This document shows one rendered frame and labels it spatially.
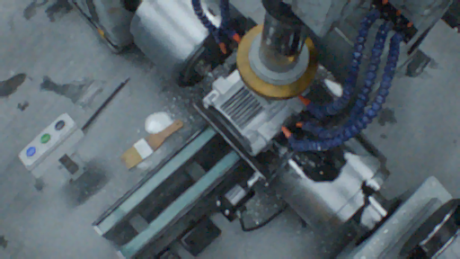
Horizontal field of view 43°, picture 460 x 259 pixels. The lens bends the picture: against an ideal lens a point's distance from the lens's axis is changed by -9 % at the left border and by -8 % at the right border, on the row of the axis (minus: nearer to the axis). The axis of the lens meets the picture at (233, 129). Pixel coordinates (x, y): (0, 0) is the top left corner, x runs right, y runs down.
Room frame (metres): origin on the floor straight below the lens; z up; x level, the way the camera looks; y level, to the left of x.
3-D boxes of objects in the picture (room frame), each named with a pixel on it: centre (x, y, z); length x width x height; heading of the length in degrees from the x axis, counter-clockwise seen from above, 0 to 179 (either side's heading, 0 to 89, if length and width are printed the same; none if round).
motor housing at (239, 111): (0.50, -0.05, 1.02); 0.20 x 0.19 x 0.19; 140
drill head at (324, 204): (0.32, -0.27, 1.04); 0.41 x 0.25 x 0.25; 50
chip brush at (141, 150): (0.42, 0.22, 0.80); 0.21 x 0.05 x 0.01; 134
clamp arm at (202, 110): (0.40, 0.00, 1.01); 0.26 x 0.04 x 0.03; 50
